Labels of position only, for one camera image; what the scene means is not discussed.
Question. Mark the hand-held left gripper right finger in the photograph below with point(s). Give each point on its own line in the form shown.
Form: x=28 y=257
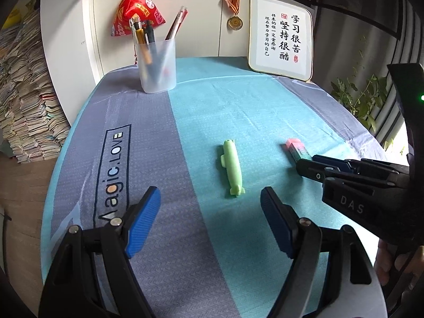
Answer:
x=276 y=225

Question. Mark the blue and grey tablecloth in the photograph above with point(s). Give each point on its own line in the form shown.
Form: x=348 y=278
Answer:
x=139 y=132

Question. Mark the pink and green eraser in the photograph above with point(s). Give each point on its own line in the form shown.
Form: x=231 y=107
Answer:
x=298 y=149

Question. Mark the framed calligraphy board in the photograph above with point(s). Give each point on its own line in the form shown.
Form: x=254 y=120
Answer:
x=281 y=36

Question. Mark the yellow pen with black cap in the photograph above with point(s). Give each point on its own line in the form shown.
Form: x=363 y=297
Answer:
x=141 y=39

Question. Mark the translucent plastic pen cup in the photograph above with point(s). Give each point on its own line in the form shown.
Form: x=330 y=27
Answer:
x=159 y=79

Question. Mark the gold medal with striped ribbon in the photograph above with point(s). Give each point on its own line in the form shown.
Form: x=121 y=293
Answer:
x=234 y=22

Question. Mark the person's right hand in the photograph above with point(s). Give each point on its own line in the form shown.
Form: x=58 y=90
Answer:
x=384 y=265

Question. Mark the green whale-shaped pen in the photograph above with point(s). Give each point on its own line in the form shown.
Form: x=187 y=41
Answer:
x=232 y=165

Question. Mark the red pyramid hanging ornament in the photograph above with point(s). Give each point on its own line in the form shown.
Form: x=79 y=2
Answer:
x=135 y=10

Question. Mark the green leafy plant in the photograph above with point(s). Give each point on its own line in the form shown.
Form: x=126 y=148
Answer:
x=361 y=96

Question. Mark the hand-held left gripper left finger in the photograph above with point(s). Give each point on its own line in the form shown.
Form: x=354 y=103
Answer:
x=144 y=222

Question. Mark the stack of books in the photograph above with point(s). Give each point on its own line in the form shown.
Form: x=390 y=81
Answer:
x=26 y=99

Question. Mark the silver pen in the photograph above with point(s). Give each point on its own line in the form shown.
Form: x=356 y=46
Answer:
x=133 y=25

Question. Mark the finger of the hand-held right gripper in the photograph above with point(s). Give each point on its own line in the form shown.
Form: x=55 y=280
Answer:
x=311 y=170
x=334 y=162

